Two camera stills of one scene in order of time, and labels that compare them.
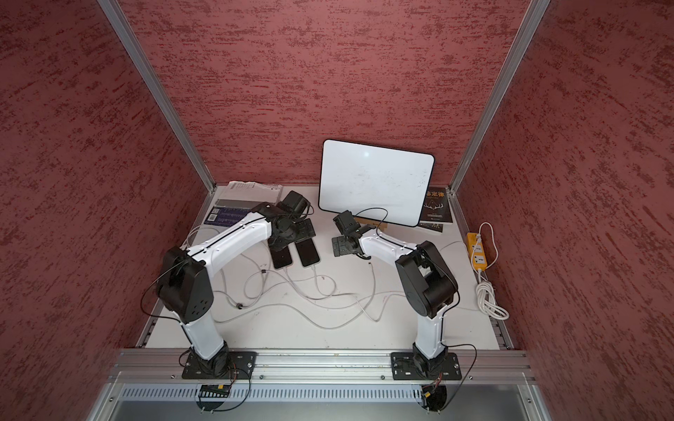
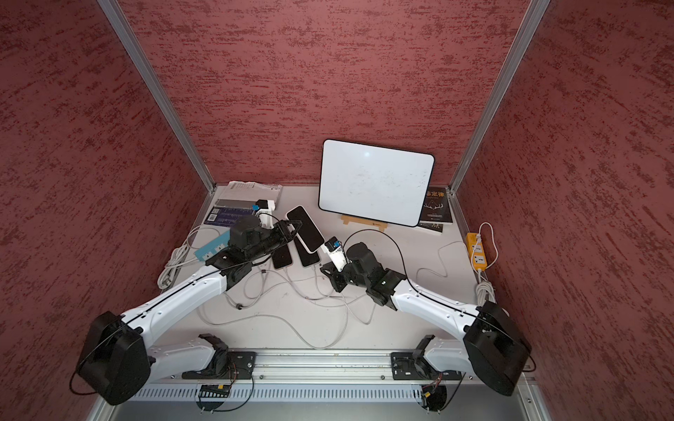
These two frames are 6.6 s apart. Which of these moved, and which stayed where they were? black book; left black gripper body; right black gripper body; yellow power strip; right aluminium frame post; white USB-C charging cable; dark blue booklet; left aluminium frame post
Moved: right black gripper body; left black gripper body; white USB-C charging cable
Stayed: left aluminium frame post; right aluminium frame post; dark blue booklet; black book; yellow power strip
